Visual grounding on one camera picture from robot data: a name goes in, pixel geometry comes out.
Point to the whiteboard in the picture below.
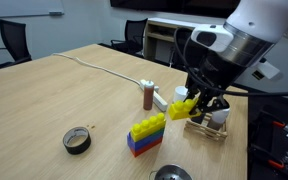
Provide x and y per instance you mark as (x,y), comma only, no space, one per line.
(17,8)

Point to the black tape roll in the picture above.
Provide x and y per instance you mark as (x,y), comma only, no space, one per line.
(77,140)

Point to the black office chair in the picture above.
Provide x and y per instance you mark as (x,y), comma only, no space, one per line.
(134,33)
(14,40)

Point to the black wall screen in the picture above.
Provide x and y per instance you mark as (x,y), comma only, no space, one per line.
(170,6)

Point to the black tool table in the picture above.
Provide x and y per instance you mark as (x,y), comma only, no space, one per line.
(260,146)

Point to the wooden slat crate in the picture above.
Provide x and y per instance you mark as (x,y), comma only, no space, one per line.
(205,131)

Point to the white mug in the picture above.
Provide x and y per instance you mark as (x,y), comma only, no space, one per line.
(180,94)

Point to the whiteboard eraser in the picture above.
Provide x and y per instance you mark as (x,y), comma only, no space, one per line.
(56,13)

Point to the red Lego brick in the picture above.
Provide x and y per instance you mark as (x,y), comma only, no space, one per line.
(147,149)

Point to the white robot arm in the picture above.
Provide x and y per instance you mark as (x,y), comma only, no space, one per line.
(260,23)

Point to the wooden shelf cabinet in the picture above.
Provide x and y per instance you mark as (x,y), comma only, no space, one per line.
(160,36)

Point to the blue Lego brick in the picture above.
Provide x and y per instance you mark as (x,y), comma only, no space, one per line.
(140,143)

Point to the yellow Lego brick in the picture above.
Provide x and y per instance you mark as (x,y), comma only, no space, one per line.
(180,110)
(147,128)

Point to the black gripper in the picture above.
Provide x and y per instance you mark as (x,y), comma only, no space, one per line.
(214,76)

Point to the brown sauce bottle white cap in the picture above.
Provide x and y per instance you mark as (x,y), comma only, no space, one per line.
(148,96)

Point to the green Lego brick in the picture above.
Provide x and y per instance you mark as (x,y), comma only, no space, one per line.
(157,134)

